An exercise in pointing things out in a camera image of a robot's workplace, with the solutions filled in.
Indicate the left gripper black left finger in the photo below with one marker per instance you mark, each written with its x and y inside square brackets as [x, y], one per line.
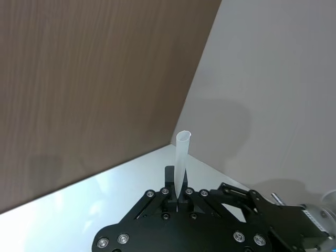
[169, 181]

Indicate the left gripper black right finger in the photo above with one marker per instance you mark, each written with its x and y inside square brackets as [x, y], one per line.
[195, 199]

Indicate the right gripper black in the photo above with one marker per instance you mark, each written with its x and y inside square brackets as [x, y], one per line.
[291, 225]

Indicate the translucent white plastic tube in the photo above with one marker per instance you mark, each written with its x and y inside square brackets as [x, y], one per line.
[182, 157]

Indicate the brown wood-grain panel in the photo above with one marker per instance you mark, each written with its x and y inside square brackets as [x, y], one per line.
[92, 86]

